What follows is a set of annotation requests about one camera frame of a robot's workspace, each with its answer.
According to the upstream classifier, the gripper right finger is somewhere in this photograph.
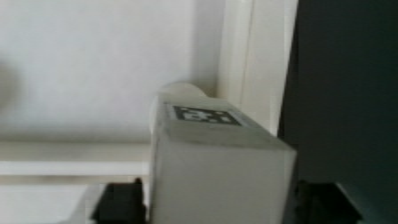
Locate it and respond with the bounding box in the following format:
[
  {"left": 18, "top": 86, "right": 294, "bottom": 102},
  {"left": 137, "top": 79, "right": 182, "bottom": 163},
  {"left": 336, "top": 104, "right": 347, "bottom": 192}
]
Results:
[{"left": 295, "top": 181, "right": 363, "bottom": 224}]

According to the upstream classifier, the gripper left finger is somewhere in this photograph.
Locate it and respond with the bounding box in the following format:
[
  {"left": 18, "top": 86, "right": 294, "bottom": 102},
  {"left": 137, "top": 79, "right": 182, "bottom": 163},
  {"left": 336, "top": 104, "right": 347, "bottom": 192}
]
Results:
[{"left": 91, "top": 178, "right": 146, "bottom": 224}]

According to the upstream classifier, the white table leg with tag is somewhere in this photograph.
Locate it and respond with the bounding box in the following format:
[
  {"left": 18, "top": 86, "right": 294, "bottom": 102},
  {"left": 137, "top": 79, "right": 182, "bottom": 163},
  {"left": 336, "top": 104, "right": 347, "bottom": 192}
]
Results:
[{"left": 150, "top": 83, "right": 297, "bottom": 224}]

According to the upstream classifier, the white square tabletop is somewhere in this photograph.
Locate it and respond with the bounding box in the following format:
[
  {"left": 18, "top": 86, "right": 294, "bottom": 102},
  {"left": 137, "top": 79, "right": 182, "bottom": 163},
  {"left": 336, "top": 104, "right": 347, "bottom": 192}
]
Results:
[{"left": 0, "top": 0, "right": 299, "bottom": 224}]

